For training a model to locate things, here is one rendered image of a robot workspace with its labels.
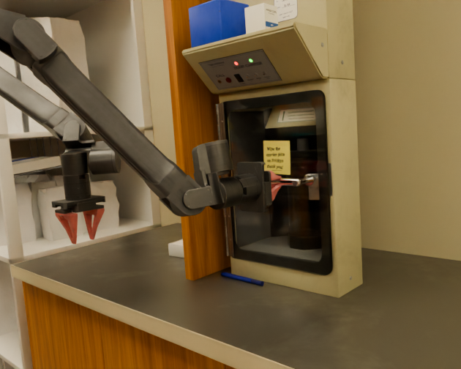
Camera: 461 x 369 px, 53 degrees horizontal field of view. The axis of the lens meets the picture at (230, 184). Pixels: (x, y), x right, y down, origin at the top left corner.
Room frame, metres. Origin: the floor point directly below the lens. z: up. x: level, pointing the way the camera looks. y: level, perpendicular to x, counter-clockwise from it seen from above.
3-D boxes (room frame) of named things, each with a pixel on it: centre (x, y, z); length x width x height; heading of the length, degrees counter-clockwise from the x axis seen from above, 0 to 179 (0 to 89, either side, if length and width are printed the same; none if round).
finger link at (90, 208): (1.05, 0.34, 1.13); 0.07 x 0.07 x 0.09; 46
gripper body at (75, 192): (1.04, 0.35, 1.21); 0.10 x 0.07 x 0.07; 136
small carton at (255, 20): (1.01, -0.09, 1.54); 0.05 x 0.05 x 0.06; 51
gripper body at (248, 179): (0.92, -0.03, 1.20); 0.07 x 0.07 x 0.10; 48
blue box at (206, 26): (1.09, 0.00, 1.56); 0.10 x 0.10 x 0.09; 47
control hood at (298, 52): (1.03, -0.06, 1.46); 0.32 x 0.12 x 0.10; 47
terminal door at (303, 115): (1.07, -0.10, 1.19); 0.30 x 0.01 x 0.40; 46
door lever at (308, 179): (1.00, -0.13, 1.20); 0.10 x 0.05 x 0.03; 46
